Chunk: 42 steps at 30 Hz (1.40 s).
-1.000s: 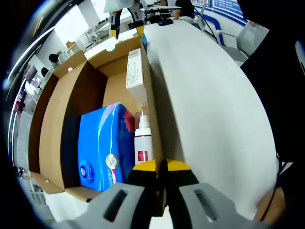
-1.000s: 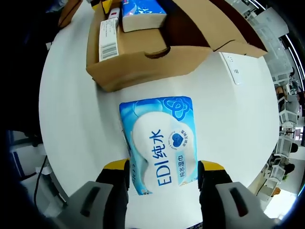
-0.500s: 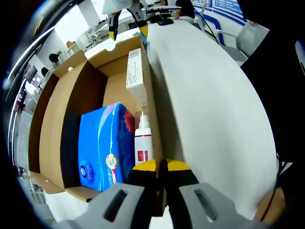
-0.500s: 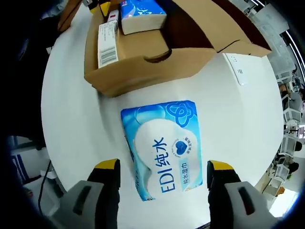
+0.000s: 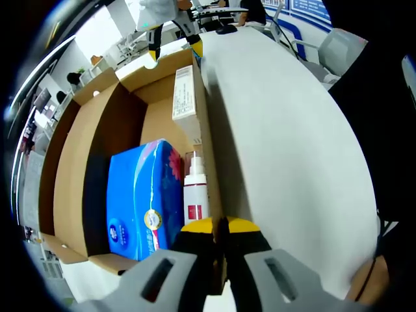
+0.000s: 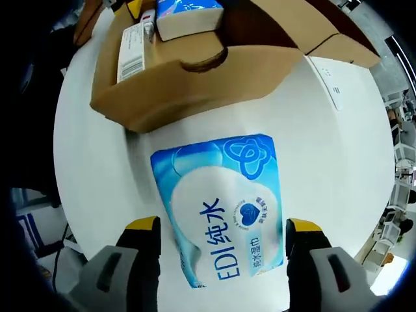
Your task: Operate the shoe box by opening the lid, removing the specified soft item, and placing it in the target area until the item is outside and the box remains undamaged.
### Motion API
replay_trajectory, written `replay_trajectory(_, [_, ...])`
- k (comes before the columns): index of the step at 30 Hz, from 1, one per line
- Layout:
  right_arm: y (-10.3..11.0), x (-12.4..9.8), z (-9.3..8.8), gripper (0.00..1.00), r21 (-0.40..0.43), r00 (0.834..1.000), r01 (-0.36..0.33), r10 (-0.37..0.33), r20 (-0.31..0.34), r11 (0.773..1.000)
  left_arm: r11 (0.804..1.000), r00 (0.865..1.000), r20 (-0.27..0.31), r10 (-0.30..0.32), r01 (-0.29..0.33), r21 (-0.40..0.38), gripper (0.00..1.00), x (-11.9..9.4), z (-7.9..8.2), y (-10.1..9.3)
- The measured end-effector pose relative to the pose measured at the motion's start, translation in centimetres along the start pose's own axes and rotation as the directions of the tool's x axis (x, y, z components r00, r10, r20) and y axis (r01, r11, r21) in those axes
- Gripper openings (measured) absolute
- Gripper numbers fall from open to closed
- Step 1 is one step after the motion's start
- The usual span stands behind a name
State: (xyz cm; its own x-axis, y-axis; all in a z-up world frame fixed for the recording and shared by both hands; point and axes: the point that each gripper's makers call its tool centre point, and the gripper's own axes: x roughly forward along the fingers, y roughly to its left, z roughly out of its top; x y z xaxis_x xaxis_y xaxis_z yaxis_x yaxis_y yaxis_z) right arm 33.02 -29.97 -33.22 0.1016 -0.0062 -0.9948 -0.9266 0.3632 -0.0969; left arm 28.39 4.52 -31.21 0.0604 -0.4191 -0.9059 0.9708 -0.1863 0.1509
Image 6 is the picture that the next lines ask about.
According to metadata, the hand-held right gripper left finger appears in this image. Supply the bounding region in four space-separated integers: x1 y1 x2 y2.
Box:
77 215 163 312

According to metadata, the white spray bottle red label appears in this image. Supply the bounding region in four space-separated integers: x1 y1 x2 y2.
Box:
140 8 158 43

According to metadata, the black cable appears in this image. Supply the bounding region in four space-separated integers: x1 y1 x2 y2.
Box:
51 224 71 290

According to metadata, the blue tissue pack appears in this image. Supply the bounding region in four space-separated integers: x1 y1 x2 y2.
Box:
154 0 226 42

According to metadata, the person's black shirt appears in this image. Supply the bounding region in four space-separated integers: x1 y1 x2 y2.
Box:
18 19 77 209

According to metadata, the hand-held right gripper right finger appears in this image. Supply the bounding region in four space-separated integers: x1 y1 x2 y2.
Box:
285 217 375 312

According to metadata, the blue white soft wipes pack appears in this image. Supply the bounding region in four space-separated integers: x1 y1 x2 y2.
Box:
149 132 285 290

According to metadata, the brown cardboard shoe box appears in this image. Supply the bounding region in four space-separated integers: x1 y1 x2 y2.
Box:
89 0 383 134

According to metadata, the white carton box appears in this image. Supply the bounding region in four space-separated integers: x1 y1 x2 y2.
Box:
116 21 157 85

